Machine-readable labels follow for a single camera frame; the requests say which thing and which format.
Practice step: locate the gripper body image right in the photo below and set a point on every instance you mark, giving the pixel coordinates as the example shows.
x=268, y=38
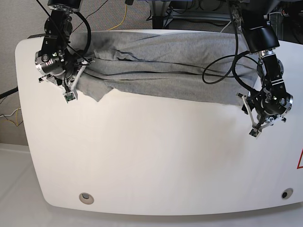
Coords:
x=255, y=102

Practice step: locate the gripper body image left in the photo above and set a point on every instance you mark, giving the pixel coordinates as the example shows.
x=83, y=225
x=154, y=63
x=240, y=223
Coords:
x=69, y=74

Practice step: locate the grey T-shirt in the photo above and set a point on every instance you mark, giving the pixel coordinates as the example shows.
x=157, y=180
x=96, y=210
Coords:
x=190, y=66

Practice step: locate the black robot arm image left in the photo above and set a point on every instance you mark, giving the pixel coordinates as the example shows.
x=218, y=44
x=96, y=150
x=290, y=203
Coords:
x=58, y=29

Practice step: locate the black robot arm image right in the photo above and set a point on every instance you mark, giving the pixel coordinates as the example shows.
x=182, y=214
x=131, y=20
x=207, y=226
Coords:
x=251, y=18

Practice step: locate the black bar behind table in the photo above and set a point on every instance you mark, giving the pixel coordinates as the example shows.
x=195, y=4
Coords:
x=35, y=36

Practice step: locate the black rod at left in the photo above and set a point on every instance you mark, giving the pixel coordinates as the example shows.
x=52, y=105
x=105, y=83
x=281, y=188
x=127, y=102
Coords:
x=8, y=93

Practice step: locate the red warning triangle sticker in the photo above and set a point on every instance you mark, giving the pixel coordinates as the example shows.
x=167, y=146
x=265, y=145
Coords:
x=300, y=162

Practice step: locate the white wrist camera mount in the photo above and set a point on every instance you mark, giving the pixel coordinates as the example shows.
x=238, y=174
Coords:
x=257, y=128
x=72, y=85

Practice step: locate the aluminium frame rail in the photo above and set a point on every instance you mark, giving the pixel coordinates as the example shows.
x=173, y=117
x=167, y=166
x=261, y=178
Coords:
x=202, y=15

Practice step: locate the right table cable grommet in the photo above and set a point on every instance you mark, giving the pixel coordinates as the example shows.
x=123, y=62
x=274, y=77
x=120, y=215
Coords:
x=287, y=193

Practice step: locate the table cable grommet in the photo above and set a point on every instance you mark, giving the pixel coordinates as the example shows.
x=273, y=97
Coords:
x=287, y=193
x=86, y=198

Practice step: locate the black table leg post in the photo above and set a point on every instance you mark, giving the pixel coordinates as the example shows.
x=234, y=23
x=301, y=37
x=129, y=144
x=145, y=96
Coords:
x=160, y=22

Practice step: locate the left table cable grommet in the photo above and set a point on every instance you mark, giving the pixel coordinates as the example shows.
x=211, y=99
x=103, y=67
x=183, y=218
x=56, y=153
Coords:
x=86, y=198

